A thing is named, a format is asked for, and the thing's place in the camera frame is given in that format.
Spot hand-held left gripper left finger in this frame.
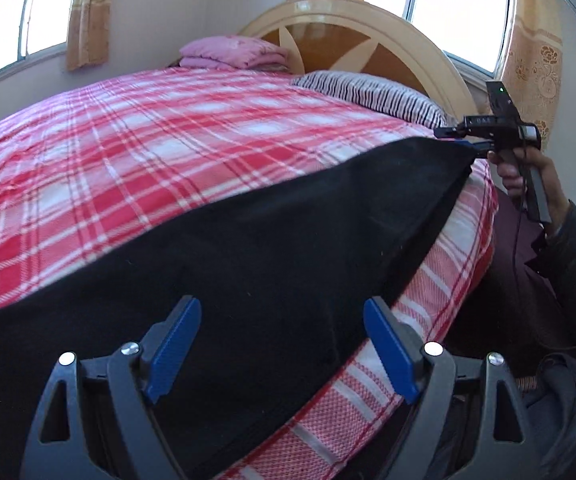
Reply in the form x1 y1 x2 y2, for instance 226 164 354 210
18 295 203 480

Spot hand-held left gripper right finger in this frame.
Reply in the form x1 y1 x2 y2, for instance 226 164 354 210
363 296 549 480

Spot black pants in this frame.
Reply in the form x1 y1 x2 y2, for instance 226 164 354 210
0 136 476 480

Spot person's right hand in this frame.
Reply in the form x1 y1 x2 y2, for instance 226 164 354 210
487 150 569 241

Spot yellow floral curtain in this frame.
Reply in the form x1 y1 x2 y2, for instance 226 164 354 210
495 0 564 151

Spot black white striped pillow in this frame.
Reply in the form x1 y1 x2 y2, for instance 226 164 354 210
290 71 451 128

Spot window behind headboard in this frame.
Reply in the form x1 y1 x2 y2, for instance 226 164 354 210
288 0 514 78

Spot person's maroon clothing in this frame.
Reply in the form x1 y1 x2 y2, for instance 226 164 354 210
440 185 569 376

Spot cream wooden headboard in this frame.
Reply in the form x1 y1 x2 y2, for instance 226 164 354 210
240 0 479 121

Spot person's dark jacket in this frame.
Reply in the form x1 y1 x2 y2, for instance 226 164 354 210
518 352 576 480

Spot bed with red plaid sheet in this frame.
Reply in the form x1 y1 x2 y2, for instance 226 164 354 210
0 66 499 480

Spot folded pink blanket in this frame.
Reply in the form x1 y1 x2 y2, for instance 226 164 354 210
179 35 291 72

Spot side window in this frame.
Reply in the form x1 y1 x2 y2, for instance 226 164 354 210
0 0 86 93

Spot thin black cable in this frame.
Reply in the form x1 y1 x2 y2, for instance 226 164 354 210
510 202 526 311

